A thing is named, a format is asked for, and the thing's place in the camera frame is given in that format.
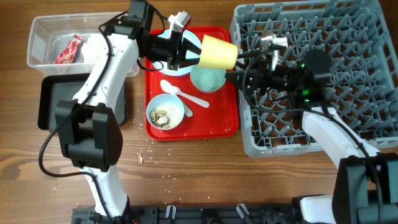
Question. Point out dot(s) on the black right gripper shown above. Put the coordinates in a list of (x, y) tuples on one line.
[(259, 74)]

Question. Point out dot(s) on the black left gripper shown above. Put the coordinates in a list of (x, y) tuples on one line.
[(174, 60)]

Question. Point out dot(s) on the yellow plastic cup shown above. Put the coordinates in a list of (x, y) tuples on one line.
[(217, 54)]

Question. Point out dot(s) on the light blue small bowl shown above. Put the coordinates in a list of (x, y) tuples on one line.
[(162, 98)]

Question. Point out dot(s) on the rice and food scraps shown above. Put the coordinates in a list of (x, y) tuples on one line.
[(166, 115)]

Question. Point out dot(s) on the white napkin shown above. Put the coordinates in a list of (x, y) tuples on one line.
[(93, 48)]

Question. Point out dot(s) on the red snack wrapper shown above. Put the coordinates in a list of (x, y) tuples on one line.
[(67, 55)]

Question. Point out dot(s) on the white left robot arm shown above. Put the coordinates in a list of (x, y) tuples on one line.
[(87, 128)]

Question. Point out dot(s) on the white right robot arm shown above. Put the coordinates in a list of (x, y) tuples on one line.
[(365, 190)]

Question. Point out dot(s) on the grey dishwasher rack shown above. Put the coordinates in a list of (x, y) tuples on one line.
[(363, 82)]

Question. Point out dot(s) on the clear plastic waste bin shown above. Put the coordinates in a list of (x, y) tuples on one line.
[(49, 35)]

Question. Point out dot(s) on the black waste tray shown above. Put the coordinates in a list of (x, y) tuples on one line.
[(63, 87)]

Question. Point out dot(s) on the light blue plate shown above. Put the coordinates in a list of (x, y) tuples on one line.
[(162, 66)]

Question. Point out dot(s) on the mint green bowl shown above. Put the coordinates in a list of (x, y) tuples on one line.
[(207, 80)]

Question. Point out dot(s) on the white plastic fork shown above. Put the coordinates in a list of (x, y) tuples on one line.
[(169, 88)]

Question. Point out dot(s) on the red plastic tray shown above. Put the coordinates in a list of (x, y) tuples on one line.
[(219, 120)]

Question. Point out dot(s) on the white plastic spoon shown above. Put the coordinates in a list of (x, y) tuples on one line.
[(187, 111)]

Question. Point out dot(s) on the food scrap on table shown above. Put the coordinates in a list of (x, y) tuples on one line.
[(140, 159)]

